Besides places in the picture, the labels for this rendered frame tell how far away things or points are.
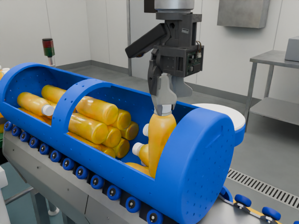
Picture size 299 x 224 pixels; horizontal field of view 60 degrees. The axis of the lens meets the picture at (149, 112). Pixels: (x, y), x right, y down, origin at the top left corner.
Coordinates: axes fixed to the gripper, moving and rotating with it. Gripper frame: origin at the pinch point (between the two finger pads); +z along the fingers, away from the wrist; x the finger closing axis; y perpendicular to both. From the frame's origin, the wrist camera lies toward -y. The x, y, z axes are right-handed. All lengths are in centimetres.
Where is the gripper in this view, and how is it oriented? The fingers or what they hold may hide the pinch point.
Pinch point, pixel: (163, 106)
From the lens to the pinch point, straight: 58.7
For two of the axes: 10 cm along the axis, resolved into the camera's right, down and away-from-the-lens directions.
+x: 6.4, -3.0, 7.1
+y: 7.7, 2.4, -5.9
